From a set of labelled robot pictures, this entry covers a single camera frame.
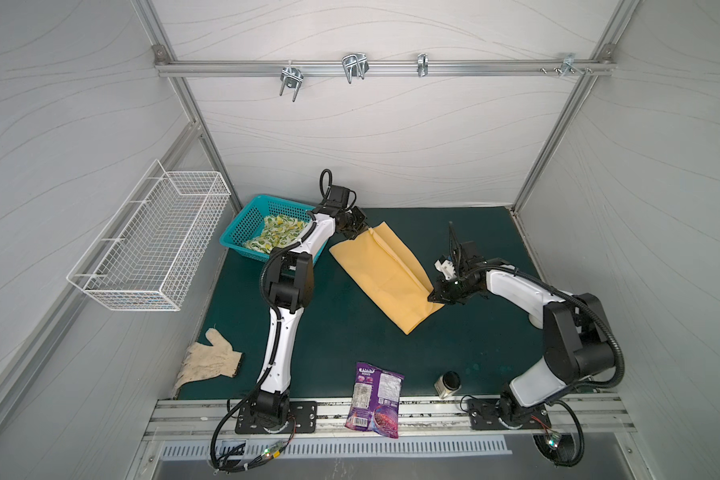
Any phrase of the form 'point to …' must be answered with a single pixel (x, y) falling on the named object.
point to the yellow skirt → (389, 274)
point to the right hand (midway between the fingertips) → (435, 291)
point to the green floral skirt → (278, 231)
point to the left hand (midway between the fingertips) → (377, 218)
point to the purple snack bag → (375, 400)
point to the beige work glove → (208, 360)
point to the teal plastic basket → (251, 221)
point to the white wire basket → (155, 252)
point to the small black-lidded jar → (448, 384)
